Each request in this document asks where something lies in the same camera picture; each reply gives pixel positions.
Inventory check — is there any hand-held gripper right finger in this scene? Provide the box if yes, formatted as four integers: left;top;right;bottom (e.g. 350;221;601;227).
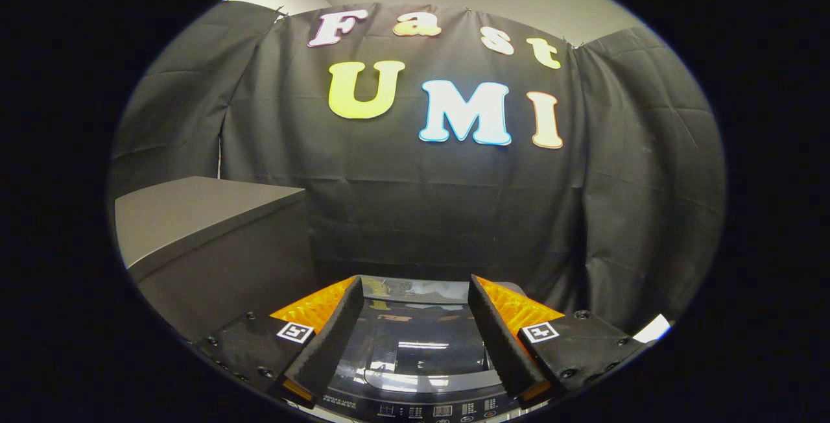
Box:
468;274;649;404

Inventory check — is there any white flat board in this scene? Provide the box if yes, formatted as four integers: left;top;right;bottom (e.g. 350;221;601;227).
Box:
632;313;672;344

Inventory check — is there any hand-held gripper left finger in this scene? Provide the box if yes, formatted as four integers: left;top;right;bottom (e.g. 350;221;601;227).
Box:
195;276;365;409

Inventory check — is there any grey washing machine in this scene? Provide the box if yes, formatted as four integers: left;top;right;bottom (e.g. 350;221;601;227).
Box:
285;275;552;423

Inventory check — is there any grey cabinet with black top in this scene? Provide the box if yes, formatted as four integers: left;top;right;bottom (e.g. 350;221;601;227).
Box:
115;175;318;343

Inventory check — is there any black backdrop cloth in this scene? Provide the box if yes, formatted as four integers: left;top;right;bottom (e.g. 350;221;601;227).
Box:
107;0;727;339

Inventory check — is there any dark washing machine lid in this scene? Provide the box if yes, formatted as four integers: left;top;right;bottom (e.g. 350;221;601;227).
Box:
324;275;519;404

